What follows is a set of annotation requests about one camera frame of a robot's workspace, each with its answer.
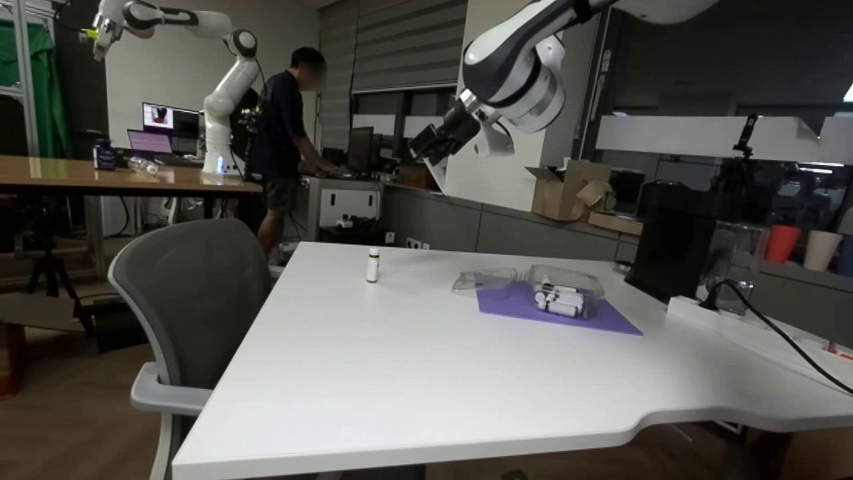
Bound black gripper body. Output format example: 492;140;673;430
428;98;488;151

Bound clear plastic box lid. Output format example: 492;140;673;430
447;267;523;298

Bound brown cardboard box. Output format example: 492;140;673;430
528;159;617;227

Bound clear plastic box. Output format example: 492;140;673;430
528;260;608;319

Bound tall black box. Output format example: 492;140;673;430
622;180;720;307

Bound clear plastic water bottle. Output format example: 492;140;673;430
125;151;169;179

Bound grey desk partition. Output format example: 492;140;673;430
379;183;644;267

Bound grey window blinds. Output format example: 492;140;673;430
316;0;472;98

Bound person in black shirt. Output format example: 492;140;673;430
248;44;343;260

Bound purple rectangular mat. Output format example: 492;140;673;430
472;274;644;338

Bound lit desk monitor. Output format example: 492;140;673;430
137;98;204;139

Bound grey mesh office chair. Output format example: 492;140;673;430
104;215;280;480

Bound laptop with purple screen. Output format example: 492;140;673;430
125;124;176;158

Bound small black desk device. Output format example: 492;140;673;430
91;139;119;174

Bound long wooden table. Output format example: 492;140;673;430
0;151;267;270

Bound red cup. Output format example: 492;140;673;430
762;220;804;267

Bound white cup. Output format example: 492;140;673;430
801;227;845;274

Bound black tripod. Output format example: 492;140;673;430
24;195;91;310

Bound green cloth screen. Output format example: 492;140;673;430
0;19;71;162

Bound black clamp mount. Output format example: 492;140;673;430
728;110;762;164

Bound black power cable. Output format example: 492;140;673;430
694;278;853;398

